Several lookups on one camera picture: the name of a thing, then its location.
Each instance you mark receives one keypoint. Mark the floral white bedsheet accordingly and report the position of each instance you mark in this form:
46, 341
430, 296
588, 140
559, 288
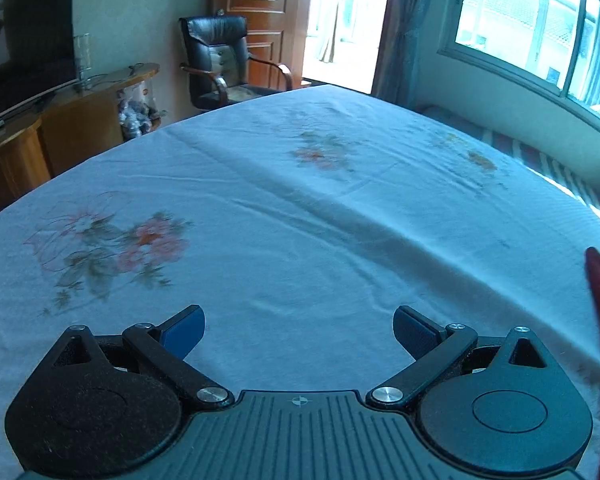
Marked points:
290, 220

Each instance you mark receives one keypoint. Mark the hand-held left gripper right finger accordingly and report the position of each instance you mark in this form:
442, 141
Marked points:
414, 331

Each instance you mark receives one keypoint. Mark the striped mattress cover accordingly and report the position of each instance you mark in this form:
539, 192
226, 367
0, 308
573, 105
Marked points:
540, 157

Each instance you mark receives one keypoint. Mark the large framed window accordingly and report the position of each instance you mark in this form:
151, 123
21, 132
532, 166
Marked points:
535, 25

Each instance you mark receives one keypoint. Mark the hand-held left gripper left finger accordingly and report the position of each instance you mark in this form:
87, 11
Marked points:
184, 331

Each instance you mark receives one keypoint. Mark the brown wooden door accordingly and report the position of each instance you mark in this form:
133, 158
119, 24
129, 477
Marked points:
260, 10

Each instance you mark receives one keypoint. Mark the clear glass vase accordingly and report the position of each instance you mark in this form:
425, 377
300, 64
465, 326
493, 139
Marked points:
83, 60

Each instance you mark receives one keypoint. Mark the plastic bag of items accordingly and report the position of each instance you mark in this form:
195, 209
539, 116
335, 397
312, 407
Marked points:
137, 112

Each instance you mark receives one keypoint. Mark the black flat television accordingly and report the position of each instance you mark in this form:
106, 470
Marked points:
20, 35

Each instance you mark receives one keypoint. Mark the wooden television cabinet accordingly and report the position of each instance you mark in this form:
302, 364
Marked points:
70, 125

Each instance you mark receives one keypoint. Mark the black leather armchair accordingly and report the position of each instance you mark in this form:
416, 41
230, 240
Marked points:
215, 55

